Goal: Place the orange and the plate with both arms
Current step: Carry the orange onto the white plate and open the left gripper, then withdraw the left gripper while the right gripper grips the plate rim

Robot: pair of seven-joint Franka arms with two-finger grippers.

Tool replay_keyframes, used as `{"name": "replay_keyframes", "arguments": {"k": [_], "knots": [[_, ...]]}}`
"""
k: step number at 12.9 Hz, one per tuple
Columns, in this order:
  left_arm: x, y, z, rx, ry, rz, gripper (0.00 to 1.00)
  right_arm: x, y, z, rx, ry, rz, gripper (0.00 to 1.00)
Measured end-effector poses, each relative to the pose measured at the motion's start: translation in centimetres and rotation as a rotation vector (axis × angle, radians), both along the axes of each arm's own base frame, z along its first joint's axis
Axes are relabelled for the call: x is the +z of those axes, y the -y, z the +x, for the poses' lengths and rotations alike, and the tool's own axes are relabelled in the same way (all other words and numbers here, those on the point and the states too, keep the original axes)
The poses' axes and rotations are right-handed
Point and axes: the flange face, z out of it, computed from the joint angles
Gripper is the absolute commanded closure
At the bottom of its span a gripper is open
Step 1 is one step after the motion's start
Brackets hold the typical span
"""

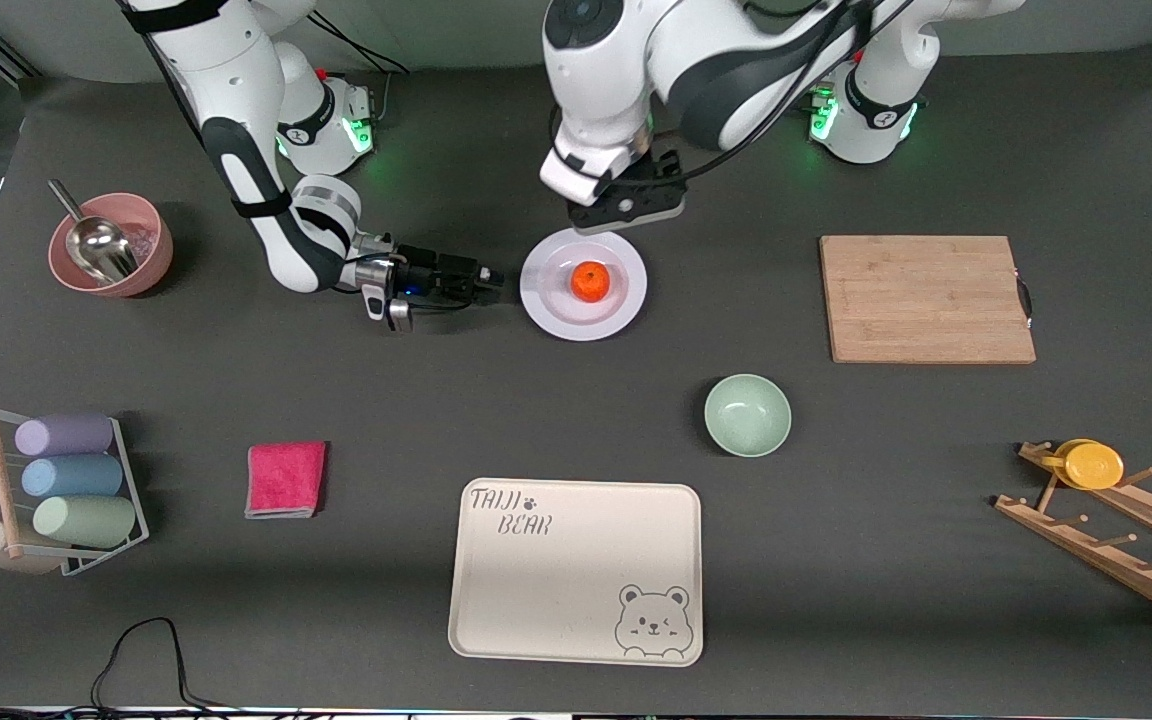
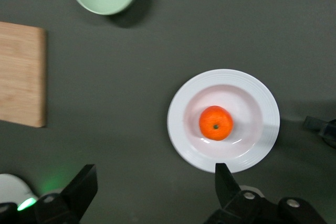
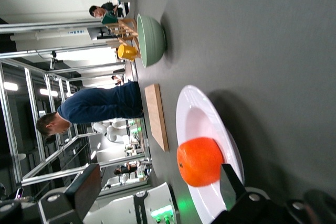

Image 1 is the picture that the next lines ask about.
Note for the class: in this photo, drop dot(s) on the cream bear print tray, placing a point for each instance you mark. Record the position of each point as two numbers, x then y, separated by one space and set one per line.
576 570

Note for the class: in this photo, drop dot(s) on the wooden cutting board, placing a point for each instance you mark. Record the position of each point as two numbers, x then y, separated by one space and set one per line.
926 300

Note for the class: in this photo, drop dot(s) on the green cup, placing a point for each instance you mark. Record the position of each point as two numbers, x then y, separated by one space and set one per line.
86 521

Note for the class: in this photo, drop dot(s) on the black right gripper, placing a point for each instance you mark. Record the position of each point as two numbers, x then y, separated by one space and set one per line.
423 268

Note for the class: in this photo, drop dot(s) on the blue cup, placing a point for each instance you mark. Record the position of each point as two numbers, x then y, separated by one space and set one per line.
71 476

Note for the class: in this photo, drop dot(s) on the folded pink cloth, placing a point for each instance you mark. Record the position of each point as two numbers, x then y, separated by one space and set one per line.
286 480

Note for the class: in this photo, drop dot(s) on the pale green bowl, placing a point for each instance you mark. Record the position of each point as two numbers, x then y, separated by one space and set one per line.
747 415

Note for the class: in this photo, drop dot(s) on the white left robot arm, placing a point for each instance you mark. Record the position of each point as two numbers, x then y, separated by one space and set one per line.
736 60

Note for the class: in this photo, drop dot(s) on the metal scoop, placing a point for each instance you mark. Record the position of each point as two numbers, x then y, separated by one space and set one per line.
101 245

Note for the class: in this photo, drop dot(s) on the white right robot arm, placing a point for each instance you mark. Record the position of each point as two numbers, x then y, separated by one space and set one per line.
236 90

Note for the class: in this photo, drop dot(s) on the white round plate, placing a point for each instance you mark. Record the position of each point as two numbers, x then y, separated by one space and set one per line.
546 300

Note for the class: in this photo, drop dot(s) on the wooden peg cup rack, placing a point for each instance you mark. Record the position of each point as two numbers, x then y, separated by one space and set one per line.
1106 550

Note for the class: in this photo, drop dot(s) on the yellow cup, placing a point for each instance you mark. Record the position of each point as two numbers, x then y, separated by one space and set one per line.
1094 466

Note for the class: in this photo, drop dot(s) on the orange fruit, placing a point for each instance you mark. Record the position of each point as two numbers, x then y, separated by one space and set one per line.
590 282

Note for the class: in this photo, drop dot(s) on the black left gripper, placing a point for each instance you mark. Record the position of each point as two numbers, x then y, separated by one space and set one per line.
666 164

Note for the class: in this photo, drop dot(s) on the pink bowl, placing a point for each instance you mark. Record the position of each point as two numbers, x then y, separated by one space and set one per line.
151 260

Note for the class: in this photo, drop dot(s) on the purple cup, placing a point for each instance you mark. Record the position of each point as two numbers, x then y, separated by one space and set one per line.
66 435

